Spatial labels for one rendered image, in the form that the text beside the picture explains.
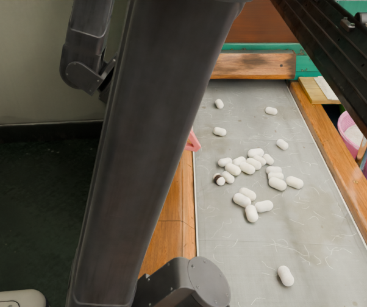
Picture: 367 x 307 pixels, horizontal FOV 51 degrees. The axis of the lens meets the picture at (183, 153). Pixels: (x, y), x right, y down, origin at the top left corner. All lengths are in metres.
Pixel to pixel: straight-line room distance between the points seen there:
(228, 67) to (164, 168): 0.88
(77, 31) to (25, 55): 1.56
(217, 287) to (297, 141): 0.63
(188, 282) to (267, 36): 0.90
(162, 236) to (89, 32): 0.35
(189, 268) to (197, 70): 0.23
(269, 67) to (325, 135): 0.28
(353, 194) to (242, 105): 0.43
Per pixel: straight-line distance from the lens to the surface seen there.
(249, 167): 0.84
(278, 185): 0.81
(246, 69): 1.13
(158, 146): 0.24
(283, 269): 0.66
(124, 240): 0.30
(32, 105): 2.29
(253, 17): 1.15
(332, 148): 0.93
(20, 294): 1.28
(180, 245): 0.66
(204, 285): 0.40
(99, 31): 0.61
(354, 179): 0.86
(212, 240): 0.70
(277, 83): 1.25
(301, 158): 0.92
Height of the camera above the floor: 1.27
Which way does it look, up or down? 36 degrees down
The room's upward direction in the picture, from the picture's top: straight up
